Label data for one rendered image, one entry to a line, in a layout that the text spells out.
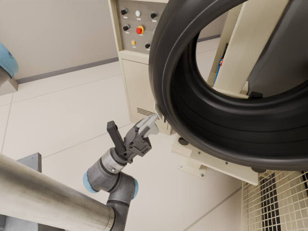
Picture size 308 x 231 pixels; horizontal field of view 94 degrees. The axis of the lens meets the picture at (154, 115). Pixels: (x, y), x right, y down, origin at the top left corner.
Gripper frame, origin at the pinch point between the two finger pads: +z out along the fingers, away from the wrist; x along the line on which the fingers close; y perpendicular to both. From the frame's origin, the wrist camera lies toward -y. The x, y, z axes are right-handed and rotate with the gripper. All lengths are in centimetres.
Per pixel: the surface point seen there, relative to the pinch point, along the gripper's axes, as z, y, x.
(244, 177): 7.6, 44.1, 11.2
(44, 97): -126, -49, -198
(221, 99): 24.9, 24.1, -10.8
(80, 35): -25, -72, -257
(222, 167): 3.9, 38.6, 5.4
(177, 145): -3.5, 20.5, -3.6
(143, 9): 36, -25, -73
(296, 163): 19.8, 26.5, 24.5
